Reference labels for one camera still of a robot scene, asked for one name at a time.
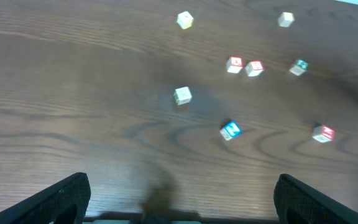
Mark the green letter block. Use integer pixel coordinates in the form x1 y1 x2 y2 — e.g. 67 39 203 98
289 59 309 76

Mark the wooden block with dragonfly drawing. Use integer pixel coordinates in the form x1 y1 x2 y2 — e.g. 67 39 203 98
177 11 194 29

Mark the plain wooden number 5 block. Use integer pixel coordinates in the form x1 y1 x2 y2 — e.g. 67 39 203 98
173 86 192 105

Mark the red letter I block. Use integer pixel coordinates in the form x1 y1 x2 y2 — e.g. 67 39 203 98
245 60 264 77

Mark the yellow-topped wooden block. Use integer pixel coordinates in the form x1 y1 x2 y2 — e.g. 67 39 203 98
278 12 295 27

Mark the red letter A block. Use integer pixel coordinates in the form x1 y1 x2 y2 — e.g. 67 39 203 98
226 57 244 73

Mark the blue number 2 block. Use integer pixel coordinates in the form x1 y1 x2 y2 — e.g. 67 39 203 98
219 121 242 141

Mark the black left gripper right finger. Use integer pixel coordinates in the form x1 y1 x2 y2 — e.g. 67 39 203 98
273 174 358 224

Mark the red letter E block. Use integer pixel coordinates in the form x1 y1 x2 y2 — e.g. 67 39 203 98
312 124 335 143

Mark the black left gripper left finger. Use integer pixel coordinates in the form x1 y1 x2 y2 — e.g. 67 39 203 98
0 172 91 224

